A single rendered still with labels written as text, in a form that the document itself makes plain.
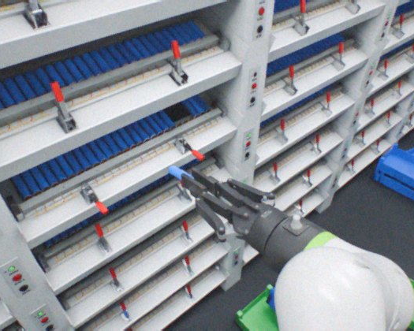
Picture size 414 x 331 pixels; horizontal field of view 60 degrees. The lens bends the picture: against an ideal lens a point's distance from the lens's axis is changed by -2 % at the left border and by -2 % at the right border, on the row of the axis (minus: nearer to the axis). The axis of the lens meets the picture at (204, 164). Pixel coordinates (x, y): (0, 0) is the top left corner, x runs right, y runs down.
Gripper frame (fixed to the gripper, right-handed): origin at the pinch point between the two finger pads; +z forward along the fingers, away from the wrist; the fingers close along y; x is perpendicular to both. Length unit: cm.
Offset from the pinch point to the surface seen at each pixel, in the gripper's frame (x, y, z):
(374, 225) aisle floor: 101, -115, 13
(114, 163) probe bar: 3.6, 6.1, 24.8
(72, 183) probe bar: 3.5, 16.7, 25.0
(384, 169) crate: 89, -147, 27
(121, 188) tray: 8.4, 7.6, 21.3
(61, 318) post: 40, 32, 26
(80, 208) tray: 8.1, 17.8, 21.6
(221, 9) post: -23.0, -29.9, 24.2
